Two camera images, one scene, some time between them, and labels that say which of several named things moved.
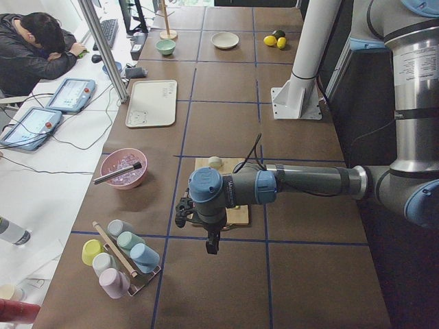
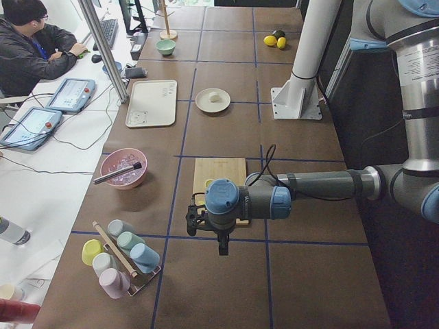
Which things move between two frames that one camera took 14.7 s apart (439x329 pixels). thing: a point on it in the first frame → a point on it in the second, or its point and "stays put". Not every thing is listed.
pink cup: (114, 283) stays put
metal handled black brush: (136, 166) stays put
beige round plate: (224, 39) → (202, 100)
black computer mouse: (97, 58) stays put
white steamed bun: (215, 162) → (214, 96)
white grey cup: (102, 261) stays put
